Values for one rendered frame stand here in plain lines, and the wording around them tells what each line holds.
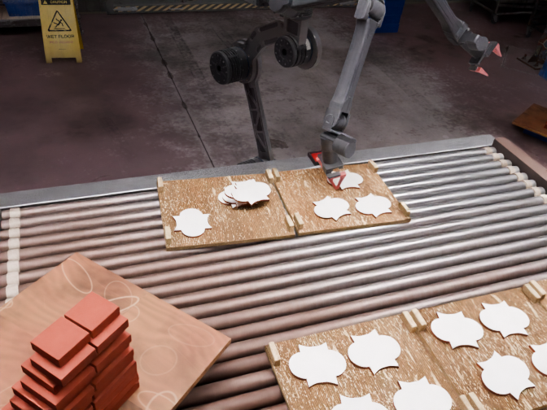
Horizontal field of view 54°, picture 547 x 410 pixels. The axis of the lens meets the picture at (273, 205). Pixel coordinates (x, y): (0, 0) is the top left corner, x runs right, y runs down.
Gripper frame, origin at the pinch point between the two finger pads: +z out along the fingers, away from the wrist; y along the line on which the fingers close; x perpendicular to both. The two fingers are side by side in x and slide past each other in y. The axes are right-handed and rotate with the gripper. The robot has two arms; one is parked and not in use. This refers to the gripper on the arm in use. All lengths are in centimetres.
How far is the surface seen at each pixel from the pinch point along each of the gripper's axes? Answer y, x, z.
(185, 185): 6, 52, -11
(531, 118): 171, -225, 137
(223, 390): -76, 54, -9
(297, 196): -6.7, 15.2, -2.5
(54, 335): -84, 76, -53
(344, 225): -24.6, 4.5, 0.3
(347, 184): -3.4, -4.8, 1.4
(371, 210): -19.2, -7.3, 2.2
